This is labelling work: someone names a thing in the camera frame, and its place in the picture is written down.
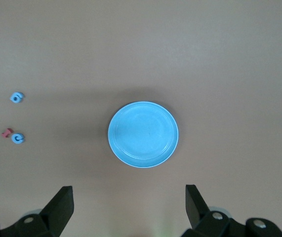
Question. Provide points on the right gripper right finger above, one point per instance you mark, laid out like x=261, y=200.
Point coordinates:
x=197, y=212

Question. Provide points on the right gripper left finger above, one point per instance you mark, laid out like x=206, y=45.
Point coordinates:
x=56, y=212

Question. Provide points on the blue foam letter e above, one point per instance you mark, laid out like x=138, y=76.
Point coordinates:
x=12, y=137

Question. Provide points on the blue foam digit nine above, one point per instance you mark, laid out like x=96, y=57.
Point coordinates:
x=19, y=94

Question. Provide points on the dark red foam letter I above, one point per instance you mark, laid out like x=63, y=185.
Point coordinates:
x=7, y=133

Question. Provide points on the blue round plate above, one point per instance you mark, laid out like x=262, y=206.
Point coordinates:
x=143, y=134

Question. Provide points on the brown table cover cloth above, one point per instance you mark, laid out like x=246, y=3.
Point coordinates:
x=205, y=49

